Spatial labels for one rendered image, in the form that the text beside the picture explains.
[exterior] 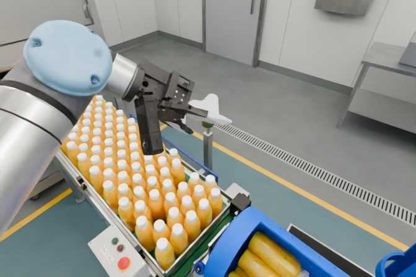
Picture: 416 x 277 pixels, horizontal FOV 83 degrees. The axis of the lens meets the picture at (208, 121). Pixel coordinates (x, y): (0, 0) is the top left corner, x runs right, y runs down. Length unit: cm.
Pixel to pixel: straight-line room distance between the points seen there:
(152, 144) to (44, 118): 23
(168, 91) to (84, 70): 23
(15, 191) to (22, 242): 233
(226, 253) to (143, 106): 51
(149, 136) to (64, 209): 218
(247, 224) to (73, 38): 68
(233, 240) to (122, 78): 56
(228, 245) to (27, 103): 65
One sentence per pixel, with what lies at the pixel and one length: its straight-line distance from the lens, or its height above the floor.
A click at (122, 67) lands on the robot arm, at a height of 175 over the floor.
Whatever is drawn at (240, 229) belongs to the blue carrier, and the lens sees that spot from 79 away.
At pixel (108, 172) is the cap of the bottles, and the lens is 117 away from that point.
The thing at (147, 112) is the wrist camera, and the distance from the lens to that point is 45.
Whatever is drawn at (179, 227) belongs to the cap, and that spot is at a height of 109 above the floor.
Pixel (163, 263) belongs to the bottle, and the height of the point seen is 101.
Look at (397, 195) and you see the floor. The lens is 293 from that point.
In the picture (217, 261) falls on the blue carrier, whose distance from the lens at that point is 80.
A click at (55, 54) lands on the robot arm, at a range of 26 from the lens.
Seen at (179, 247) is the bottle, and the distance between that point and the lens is 100.
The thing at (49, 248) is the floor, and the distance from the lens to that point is 244.
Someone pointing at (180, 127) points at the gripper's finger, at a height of 158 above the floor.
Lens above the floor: 193
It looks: 39 degrees down
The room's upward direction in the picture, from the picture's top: straight up
